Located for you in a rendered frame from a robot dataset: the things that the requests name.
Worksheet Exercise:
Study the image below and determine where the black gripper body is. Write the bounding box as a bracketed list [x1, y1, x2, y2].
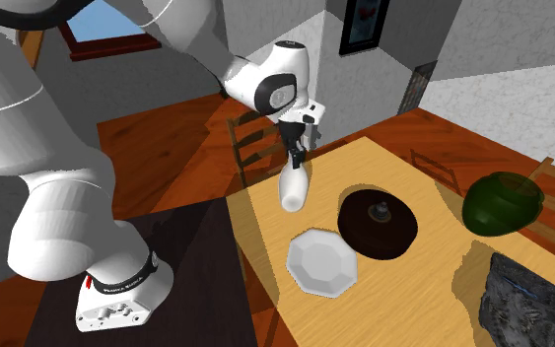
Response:
[276, 119, 308, 153]

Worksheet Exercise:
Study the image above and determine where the white bottle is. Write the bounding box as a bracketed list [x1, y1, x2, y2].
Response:
[277, 159, 312, 214]

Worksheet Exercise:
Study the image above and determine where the wooden ladder-back chair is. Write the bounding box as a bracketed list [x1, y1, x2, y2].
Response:
[226, 108, 292, 189]

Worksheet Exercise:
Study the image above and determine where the dark brown round lid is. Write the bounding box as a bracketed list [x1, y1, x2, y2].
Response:
[336, 188, 420, 261]

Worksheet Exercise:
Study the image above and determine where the white octagonal plate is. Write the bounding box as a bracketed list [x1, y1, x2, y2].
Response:
[285, 228, 359, 298]

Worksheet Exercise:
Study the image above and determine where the dark robot stand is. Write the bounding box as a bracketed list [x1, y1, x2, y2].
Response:
[23, 197, 260, 347]

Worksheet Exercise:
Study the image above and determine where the wooden dining table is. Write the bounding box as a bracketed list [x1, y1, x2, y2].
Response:
[225, 135, 555, 347]

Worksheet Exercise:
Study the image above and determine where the red framed window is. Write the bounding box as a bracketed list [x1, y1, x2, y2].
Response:
[57, 4, 163, 63]

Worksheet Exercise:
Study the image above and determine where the green round pot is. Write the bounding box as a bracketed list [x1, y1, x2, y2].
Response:
[460, 171, 546, 238]

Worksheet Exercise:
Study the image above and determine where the dark grey crumpled bag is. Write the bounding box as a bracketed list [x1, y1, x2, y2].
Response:
[478, 251, 555, 347]

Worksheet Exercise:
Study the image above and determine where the dark framed wall picture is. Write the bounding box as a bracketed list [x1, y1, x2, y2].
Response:
[338, 0, 391, 57]

